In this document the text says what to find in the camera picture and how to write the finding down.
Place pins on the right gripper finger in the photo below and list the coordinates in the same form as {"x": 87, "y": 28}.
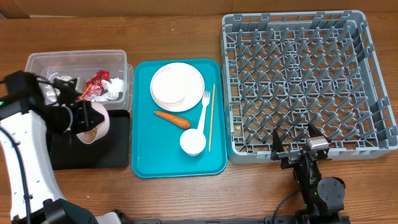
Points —
{"x": 313, "y": 131}
{"x": 276, "y": 142}

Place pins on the white cup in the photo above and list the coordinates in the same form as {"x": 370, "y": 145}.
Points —
{"x": 193, "y": 142}

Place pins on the red snack wrapper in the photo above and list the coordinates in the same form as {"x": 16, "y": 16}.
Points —
{"x": 94, "y": 86}

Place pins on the peanut shells and rice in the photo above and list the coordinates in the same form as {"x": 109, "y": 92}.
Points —
{"x": 91, "y": 133}

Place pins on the white tissue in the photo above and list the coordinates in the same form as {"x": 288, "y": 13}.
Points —
{"x": 112, "y": 89}

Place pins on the grey dishwasher rack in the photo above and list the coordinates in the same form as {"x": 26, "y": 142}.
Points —
{"x": 287, "y": 69}

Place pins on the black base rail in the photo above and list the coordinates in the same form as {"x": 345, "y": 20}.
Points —
{"x": 266, "y": 220}

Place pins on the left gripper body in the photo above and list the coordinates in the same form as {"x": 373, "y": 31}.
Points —
{"x": 62, "y": 121}

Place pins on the black tray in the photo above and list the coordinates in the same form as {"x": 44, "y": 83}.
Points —
{"x": 110, "y": 151}

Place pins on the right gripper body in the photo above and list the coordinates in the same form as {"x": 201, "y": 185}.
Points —
{"x": 293, "y": 157}

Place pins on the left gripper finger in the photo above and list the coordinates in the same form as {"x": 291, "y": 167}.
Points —
{"x": 85, "y": 117}
{"x": 69, "y": 90}

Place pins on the white napkin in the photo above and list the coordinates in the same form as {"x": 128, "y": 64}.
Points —
{"x": 50, "y": 92}

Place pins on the white round plate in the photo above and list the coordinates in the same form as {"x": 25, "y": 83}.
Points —
{"x": 177, "y": 87}

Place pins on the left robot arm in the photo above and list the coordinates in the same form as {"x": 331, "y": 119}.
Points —
{"x": 33, "y": 107}

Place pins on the clear plastic bin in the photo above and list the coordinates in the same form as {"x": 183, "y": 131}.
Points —
{"x": 85, "y": 64}

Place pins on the pink bowl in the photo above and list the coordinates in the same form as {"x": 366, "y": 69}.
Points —
{"x": 103, "y": 127}

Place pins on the orange carrot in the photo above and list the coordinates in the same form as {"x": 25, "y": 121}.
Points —
{"x": 176, "y": 120}

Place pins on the white plastic fork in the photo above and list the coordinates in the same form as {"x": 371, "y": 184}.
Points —
{"x": 205, "y": 102}

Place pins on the teal serving tray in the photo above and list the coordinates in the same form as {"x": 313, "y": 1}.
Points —
{"x": 156, "y": 151}

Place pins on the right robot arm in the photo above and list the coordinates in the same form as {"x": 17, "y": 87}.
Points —
{"x": 323, "y": 197}

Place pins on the wooden chopstick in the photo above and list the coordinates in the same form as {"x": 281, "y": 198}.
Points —
{"x": 211, "y": 119}

